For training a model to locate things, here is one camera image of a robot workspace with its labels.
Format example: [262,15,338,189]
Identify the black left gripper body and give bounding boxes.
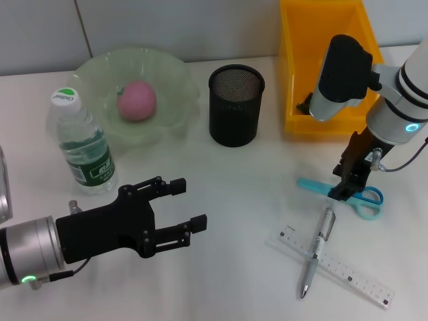
[55,183,158,265]

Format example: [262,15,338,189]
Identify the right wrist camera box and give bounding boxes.
[309,34,382,122]

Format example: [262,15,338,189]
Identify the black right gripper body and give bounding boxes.
[346,128,389,187]

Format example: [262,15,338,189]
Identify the grey white ballpoint pen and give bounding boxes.
[300,204,336,299]

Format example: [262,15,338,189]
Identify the right gripper plug and cable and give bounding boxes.
[370,136,428,173]

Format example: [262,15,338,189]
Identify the pink toy peach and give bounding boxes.
[116,80,157,123]

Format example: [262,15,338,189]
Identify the clear plastic ruler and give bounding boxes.
[269,224,395,310]

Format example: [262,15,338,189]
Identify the black mesh pen holder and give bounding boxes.
[208,64,265,148]

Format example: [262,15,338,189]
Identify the green plastic wrapper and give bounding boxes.
[296,92,315,116]

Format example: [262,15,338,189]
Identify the yellow plastic bin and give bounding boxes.
[279,0,385,136]

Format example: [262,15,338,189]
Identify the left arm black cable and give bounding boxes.
[28,259,92,290]

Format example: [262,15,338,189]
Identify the clear green-label water bottle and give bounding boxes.
[49,86,118,195]

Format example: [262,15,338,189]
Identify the blue scissors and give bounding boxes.
[296,177,385,221]

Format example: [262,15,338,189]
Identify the green glass fruit plate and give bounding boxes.
[62,46,202,148]

